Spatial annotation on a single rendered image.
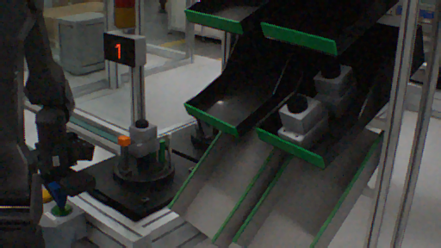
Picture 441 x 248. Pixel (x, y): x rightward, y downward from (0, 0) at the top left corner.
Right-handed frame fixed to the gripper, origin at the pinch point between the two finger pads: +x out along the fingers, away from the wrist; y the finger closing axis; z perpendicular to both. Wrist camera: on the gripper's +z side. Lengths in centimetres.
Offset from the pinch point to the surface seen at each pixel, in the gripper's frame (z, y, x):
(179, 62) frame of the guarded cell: 115, 79, 14
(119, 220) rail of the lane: 6.0, -11.1, 4.1
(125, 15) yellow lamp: 31.7, 15.5, -28.7
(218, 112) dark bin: 16.0, -27.2, -20.1
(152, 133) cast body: 22.5, -3.8, -6.7
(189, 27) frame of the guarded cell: 122, 79, -2
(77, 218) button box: 1.1, -3.7, 4.9
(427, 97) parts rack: 41, -54, -23
